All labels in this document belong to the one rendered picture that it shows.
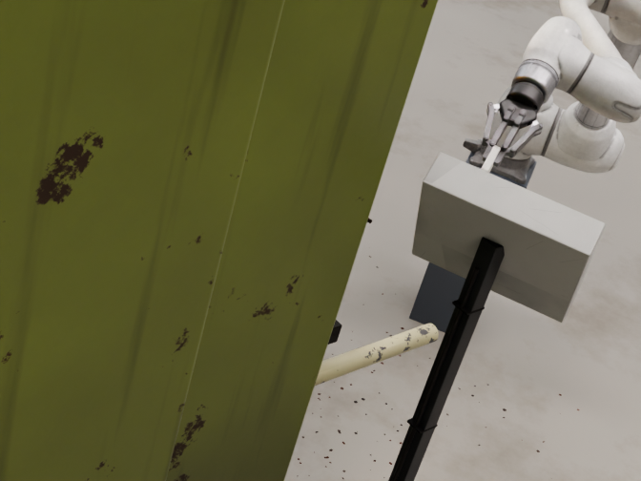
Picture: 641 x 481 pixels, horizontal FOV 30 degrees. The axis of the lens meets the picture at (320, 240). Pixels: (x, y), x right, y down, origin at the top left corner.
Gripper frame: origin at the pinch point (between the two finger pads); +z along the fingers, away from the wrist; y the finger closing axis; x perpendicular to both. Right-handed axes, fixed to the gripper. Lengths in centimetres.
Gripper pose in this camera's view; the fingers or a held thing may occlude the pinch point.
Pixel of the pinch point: (489, 162)
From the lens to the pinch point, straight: 250.9
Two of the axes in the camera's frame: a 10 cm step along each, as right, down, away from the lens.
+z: -4.7, 7.6, -4.5
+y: -8.8, -4.1, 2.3
